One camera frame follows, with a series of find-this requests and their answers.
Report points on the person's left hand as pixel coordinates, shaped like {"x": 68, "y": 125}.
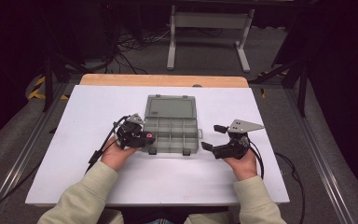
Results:
{"x": 116, "y": 157}

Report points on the white board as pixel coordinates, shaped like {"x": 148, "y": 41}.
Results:
{"x": 105, "y": 99}

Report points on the white metal stand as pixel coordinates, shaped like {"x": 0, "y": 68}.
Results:
{"x": 209, "y": 21}

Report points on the black tripod stand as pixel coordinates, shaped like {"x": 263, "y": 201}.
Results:
{"x": 48, "y": 81}

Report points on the small pink plastic part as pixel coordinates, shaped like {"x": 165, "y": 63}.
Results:
{"x": 149, "y": 135}

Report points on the wooden table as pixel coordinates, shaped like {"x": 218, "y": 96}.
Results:
{"x": 161, "y": 80}

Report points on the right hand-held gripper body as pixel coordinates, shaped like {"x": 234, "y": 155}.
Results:
{"x": 237, "y": 143}

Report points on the person's right hand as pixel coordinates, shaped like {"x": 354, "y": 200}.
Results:
{"x": 244, "y": 166}

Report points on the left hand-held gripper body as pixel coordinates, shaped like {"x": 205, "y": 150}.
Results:
{"x": 130, "y": 133}

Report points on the black metal stand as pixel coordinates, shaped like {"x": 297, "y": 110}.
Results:
{"x": 302, "y": 90}

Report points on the aluminium floor rail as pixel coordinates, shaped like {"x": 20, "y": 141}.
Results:
{"x": 28, "y": 146}
{"x": 317, "y": 155}

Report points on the grey plastic compartment box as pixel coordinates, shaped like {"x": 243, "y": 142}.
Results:
{"x": 171, "y": 137}

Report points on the dark round table grommet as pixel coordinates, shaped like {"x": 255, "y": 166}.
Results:
{"x": 197, "y": 85}

